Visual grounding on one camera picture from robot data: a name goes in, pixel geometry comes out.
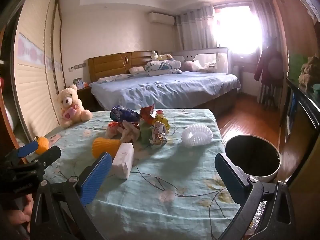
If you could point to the white air conditioner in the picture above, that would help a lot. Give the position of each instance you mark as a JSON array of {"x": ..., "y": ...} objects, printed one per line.
[{"x": 161, "y": 18}]

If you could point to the black-framed cabinet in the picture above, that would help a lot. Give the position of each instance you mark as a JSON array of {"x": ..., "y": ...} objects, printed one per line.
[{"x": 305, "y": 110}]

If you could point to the red and white carton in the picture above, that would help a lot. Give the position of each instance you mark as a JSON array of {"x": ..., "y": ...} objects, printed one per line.
[{"x": 157, "y": 133}]

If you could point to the blue snack packet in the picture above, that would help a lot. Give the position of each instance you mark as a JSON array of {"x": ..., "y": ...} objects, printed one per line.
[{"x": 122, "y": 113}]

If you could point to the dark wooden nightstand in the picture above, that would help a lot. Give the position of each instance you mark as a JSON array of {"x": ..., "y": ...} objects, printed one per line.
[{"x": 86, "y": 98}]

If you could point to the orange-red plastic wrapper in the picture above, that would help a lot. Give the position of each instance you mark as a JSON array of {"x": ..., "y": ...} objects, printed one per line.
[{"x": 112, "y": 127}]

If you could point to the green drink carton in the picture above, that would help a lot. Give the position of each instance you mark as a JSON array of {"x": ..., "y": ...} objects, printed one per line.
[{"x": 145, "y": 133}]

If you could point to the pink paper card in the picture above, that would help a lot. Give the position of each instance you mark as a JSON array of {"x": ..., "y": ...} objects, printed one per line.
[{"x": 53, "y": 138}]

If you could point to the photo frame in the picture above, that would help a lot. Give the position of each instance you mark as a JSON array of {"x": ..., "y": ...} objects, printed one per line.
[{"x": 78, "y": 83}]

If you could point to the red snack packet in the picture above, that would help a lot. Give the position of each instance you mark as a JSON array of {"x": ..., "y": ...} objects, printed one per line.
[{"x": 148, "y": 112}]

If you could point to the small orange toy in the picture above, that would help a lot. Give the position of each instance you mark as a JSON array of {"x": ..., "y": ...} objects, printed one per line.
[{"x": 42, "y": 143}]

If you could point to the cream sliding wardrobe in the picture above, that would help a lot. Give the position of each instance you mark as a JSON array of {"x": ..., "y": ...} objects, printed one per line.
[{"x": 37, "y": 80}]

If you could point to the bed with blue sheet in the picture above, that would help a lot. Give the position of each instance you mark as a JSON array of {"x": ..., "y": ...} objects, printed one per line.
[{"x": 162, "y": 90}]

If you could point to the pinkish white foam net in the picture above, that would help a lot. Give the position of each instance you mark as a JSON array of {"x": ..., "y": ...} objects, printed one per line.
[{"x": 127, "y": 133}]

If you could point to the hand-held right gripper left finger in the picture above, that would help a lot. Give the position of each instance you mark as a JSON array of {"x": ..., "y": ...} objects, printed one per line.
[{"x": 97, "y": 177}]

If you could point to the bright window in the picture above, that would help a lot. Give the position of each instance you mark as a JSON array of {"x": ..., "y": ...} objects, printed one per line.
[{"x": 237, "y": 27}]

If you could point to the wall switch panel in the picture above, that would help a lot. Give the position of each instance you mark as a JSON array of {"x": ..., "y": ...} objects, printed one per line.
[{"x": 77, "y": 67}]

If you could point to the round white trash bin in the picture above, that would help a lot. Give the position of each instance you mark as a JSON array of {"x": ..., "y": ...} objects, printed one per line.
[{"x": 250, "y": 155}]

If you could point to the grey bed guard rail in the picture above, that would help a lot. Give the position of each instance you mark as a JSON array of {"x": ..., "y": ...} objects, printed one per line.
[{"x": 205, "y": 57}]

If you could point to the dark red hanging coat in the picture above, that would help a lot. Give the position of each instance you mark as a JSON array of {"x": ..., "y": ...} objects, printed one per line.
[{"x": 268, "y": 62}]

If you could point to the white foam fruit net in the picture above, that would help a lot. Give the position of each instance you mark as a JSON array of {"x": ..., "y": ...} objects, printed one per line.
[{"x": 197, "y": 135}]

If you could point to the cream teddy bear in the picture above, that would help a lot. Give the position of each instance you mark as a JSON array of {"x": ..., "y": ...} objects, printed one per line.
[{"x": 70, "y": 105}]

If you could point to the yellow plush toy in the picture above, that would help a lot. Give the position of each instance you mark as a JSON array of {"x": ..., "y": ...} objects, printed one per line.
[{"x": 165, "y": 56}]

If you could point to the blue printed pillow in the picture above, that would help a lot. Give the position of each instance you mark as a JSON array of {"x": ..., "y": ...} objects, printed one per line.
[{"x": 107, "y": 79}]

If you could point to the brown wooden headboard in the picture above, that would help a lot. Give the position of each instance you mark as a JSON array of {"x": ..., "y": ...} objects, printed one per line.
[{"x": 112, "y": 62}]

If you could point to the person's left hand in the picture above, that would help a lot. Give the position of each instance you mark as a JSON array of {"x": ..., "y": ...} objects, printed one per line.
[{"x": 23, "y": 212}]

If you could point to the small white pillow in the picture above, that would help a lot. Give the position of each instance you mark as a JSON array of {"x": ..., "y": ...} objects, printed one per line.
[{"x": 137, "y": 70}]

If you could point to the white plush toy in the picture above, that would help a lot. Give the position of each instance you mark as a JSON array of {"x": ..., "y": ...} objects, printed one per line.
[{"x": 155, "y": 55}]

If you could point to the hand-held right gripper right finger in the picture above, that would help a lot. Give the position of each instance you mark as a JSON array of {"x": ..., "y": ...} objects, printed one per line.
[{"x": 232, "y": 177}]

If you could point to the grey striped curtain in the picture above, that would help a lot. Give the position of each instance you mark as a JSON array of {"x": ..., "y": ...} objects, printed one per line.
[{"x": 195, "y": 27}]

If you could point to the pink plush toy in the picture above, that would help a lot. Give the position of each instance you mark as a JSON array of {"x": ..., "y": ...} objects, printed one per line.
[{"x": 189, "y": 66}]

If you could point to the printed folded quilt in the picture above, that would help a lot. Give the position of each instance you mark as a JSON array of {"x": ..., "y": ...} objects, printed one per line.
[{"x": 162, "y": 66}]

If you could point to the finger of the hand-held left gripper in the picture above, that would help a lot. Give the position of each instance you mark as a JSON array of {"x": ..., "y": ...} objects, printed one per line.
[
  {"x": 27, "y": 148},
  {"x": 48, "y": 155}
]

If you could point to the brown plush blanket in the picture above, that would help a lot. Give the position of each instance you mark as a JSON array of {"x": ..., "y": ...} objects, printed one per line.
[{"x": 310, "y": 72}]

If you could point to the yellow snack packet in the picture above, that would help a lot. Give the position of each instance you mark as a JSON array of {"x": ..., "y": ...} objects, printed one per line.
[{"x": 163, "y": 122}]

